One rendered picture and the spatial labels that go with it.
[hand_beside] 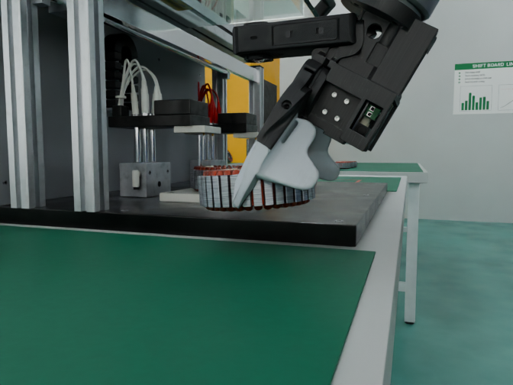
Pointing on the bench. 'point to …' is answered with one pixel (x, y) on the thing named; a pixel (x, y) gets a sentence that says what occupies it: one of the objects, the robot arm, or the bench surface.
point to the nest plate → (180, 195)
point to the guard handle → (324, 7)
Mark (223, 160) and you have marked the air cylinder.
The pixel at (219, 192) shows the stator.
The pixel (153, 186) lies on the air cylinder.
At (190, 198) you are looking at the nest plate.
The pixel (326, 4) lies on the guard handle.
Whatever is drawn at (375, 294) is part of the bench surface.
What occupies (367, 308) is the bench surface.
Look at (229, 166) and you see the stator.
